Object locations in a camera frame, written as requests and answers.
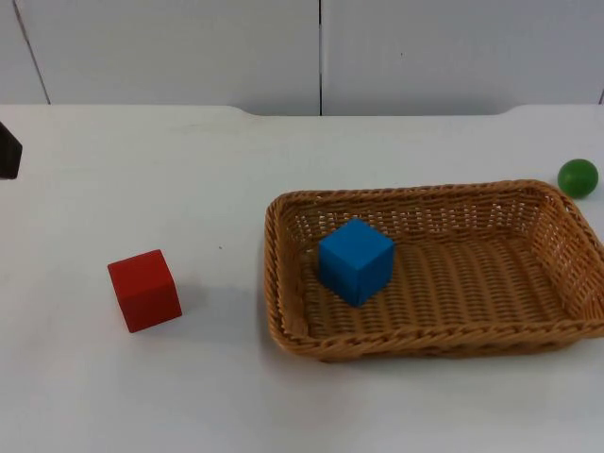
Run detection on green ball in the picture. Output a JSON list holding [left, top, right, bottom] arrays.
[[557, 158, 599, 198]]

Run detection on red cube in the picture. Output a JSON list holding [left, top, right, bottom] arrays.
[[107, 248, 183, 335]]

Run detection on pale brown wicker basket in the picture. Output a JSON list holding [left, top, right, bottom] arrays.
[[264, 178, 604, 363]]

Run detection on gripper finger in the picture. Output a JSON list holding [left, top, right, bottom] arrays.
[[0, 120, 25, 181]]

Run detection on blue cube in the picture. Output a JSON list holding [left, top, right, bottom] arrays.
[[318, 217, 395, 309]]

